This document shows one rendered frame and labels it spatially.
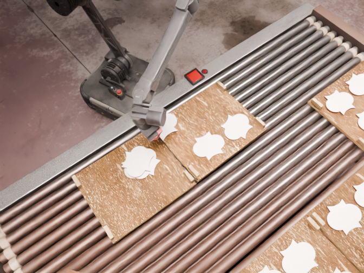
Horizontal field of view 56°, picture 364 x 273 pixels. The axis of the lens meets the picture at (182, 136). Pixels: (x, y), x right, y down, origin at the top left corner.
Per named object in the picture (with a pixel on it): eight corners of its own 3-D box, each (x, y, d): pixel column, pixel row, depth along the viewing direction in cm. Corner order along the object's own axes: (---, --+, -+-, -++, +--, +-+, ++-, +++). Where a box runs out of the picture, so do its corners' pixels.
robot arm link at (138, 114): (131, 103, 125) (127, 117, 124) (148, 105, 123) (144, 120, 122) (137, 111, 132) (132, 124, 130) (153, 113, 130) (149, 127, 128)
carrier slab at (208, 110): (150, 127, 160) (149, 125, 158) (216, 83, 171) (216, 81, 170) (197, 182, 146) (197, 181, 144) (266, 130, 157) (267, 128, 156)
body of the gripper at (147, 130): (145, 111, 138) (140, 103, 131) (160, 128, 134) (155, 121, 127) (132, 122, 138) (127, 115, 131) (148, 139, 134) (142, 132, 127)
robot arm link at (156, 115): (143, 92, 132) (135, 88, 124) (171, 96, 129) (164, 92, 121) (138, 123, 132) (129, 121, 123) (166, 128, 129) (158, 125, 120)
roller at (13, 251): (1, 255, 137) (-5, 253, 133) (329, 34, 191) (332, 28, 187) (6, 265, 135) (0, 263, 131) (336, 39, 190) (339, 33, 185)
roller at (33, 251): (6, 265, 135) (0, 264, 131) (336, 39, 189) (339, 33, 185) (11, 276, 133) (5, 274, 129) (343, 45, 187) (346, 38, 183)
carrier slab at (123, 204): (72, 178, 148) (71, 176, 147) (150, 128, 159) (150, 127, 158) (114, 244, 134) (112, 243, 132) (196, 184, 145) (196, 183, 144)
